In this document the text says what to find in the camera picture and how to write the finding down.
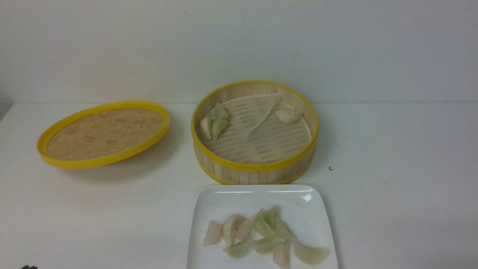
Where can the pink dumpling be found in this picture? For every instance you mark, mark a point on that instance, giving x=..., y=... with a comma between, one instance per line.
x=213, y=235
x=281, y=255
x=244, y=230
x=230, y=227

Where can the green dumpling far right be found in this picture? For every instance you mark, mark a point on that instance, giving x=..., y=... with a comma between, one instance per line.
x=311, y=255

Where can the white square plate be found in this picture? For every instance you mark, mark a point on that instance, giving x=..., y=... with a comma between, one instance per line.
x=301, y=207

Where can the pale green dumpling in steamer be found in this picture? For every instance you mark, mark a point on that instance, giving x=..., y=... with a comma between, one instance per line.
x=220, y=112

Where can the pale white steamed dumpling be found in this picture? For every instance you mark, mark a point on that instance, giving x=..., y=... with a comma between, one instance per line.
x=206, y=127

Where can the cream steamed dumpling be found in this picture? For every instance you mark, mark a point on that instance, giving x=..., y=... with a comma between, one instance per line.
x=287, y=116

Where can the green dumpling lower left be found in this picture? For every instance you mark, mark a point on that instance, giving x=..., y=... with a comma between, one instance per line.
x=239, y=250

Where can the green dumpling lower middle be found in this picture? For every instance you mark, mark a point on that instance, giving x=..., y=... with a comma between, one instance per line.
x=265, y=245

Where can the yellow rimmed bamboo steamer lid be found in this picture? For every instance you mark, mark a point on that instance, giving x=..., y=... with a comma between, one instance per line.
x=104, y=134

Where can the yellow rimmed bamboo steamer basket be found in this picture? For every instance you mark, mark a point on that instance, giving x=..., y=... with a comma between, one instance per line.
x=234, y=173

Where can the green dumpling top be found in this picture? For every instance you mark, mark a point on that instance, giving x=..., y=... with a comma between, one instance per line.
x=271, y=216

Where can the green dumpling upper middle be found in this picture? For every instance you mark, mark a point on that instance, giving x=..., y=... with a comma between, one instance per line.
x=261, y=226

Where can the pink dumpling far left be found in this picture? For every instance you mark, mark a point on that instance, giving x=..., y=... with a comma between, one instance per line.
x=213, y=235

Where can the green dumpling centre right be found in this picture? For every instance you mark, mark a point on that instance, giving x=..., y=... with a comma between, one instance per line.
x=283, y=231

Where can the white steamer liner paper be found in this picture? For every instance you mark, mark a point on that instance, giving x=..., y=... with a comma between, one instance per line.
x=254, y=135

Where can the pink dumpling bottom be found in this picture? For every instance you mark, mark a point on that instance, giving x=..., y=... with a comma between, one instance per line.
x=281, y=255

